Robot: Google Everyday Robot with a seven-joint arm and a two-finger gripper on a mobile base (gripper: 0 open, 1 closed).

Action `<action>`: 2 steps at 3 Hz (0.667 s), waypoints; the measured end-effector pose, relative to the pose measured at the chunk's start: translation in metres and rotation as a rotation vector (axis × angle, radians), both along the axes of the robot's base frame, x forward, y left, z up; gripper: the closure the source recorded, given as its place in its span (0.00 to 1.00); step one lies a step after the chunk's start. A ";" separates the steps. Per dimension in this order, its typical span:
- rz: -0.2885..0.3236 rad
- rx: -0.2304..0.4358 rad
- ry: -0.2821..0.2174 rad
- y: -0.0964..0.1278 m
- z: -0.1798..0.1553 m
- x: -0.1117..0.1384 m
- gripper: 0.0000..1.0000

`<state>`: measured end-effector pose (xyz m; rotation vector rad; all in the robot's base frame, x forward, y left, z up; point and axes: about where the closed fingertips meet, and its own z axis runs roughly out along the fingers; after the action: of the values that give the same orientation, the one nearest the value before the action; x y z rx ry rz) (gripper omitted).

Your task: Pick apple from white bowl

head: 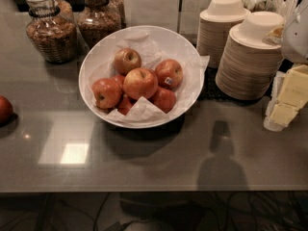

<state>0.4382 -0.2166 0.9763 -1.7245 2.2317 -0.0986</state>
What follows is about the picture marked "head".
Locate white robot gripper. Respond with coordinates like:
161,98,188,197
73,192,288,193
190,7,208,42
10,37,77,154
263,0,308,132

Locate red apple with sticker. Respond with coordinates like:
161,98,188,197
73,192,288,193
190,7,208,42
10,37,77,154
155,59,184,90

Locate large white bowl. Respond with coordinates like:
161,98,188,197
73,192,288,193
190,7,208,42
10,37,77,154
78,25,205,130

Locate red apple front right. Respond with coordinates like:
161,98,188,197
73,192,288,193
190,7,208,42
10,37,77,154
150,87,176,114

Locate red apple centre top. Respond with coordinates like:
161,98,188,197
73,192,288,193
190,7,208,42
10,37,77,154
123,67,158,100

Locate white paper bowl liner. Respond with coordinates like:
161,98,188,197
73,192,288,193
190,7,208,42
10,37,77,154
88,31,211,126

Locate red apple at back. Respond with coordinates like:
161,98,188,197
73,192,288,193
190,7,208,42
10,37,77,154
114,48,141,75

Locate red apple bottom front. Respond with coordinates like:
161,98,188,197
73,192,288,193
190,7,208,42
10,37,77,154
116,93,136,116

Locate small red apple middle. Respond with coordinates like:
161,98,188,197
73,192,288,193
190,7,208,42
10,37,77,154
113,74,125,89

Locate red apple left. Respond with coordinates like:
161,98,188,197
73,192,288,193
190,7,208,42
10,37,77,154
91,78,122,110

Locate red apple on table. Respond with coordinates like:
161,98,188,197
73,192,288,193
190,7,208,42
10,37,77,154
0,95,13,123

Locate rear stack paper bowls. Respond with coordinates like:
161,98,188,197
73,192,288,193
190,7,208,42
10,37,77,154
196,0,250,68

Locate white box left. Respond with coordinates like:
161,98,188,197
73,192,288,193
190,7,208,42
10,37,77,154
124,0,179,32

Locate glass granola jar right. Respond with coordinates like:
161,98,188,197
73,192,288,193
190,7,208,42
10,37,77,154
76,0,121,48

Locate glass granola jar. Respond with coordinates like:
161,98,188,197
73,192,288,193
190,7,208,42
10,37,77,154
76,0,121,48
25,0,77,64

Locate glass granola jar left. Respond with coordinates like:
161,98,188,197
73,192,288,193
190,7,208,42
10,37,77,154
25,0,77,64

